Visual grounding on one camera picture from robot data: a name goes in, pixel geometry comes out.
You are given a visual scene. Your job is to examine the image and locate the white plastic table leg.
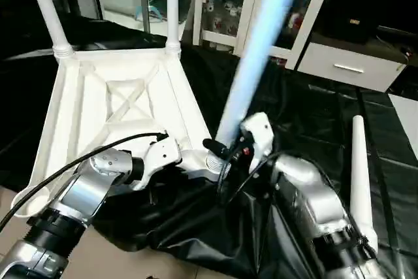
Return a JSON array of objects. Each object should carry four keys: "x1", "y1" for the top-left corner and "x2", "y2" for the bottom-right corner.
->
[
  {"x1": 204, "y1": 0, "x2": 310, "y2": 174},
  {"x1": 349, "y1": 114, "x2": 380, "y2": 251},
  {"x1": 24, "y1": 0, "x2": 76, "y2": 61},
  {"x1": 164, "y1": 0, "x2": 183, "y2": 58}
]

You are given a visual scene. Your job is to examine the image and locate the white plastic table top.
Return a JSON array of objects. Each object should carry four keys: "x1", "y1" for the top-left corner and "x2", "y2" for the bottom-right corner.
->
[{"x1": 10, "y1": 48, "x2": 230, "y2": 220}]

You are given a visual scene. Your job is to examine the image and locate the black work mat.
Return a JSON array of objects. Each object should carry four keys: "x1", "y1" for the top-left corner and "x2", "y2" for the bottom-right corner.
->
[{"x1": 0, "y1": 14, "x2": 418, "y2": 279}]

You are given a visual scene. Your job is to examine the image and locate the white glass door cabinet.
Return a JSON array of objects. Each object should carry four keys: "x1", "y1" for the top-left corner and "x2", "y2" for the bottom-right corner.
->
[{"x1": 191, "y1": 0, "x2": 331, "y2": 71}]

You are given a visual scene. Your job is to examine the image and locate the white drawer unit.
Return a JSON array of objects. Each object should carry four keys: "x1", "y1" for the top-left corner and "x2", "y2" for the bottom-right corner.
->
[{"x1": 296, "y1": 41, "x2": 408, "y2": 94}]

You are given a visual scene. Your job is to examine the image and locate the teal plastic bag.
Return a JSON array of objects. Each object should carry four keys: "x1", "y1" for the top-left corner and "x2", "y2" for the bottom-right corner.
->
[{"x1": 133, "y1": 3, "x2": 165, "y2": 22}]

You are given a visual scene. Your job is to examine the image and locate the black speaker box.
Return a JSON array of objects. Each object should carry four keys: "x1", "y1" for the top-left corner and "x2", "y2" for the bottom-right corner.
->
[{"x1": 325, "y1": 0, "x2": 380, "y2": 45}]

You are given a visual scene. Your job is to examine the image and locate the black desk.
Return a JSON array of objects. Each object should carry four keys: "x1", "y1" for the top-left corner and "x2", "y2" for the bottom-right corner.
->
[{"x1": 374, "y1": 25, "x2": 418, "y2": 97}]

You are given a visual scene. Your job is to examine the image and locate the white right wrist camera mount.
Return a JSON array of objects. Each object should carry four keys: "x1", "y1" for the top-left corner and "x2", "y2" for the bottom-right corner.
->
[{"x1": 239, "y1": 111, "x2": 275, "y2": 174}]

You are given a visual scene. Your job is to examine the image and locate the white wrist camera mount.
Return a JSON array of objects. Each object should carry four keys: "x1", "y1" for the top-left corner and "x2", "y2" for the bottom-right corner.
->
[
  {"x1": 131, "y1": 136, "x2": 183, "y2": 192},
  {"x1": 239, "y1": 111, "x2": 275, "y2": 174}
]

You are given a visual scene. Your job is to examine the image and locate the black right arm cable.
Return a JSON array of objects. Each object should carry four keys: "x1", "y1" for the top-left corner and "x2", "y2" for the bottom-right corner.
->
[{"x1": 214, "y1": 150, "x2": 363, "y2": 244}]

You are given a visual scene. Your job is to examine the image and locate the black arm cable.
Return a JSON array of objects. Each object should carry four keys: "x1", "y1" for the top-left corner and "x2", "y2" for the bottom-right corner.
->
[
  {"x1": 214, "y1": 150, "x2": 363, "y2": 244},
  {"x1": 0, "y1": 131, "x2": 170, "y2": 228}
]

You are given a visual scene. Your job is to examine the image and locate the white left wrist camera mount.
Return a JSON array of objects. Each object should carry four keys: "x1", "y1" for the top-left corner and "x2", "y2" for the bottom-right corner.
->
[{"x1": 131, "y1": 136, "x2": 183, "y2": 192}]

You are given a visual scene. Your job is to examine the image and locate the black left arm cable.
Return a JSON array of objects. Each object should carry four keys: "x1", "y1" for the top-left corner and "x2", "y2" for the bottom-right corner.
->
[{"x1": 0, "y1": 131, "x2": 170, "y2": 228}]

